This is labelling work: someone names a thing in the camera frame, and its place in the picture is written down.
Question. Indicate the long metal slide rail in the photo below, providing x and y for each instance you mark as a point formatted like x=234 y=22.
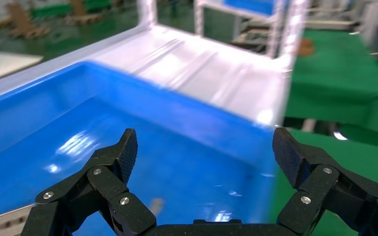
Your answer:
x=3 y=224

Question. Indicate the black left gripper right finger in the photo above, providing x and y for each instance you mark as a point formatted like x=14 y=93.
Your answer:
x=319 y=185

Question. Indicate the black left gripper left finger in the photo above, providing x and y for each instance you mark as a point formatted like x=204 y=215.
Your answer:
x=107 y=185

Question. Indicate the grey metal shelf rack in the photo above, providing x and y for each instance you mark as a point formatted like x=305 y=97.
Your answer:
x=208 y=75

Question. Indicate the white worktable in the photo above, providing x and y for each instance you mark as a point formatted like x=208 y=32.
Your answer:
x=6 y=65

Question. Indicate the blue plastic tray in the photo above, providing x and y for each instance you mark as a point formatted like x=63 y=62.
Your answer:
x=176 y=146

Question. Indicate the wooden frame stack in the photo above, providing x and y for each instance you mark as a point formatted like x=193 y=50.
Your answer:
x=26 y=26

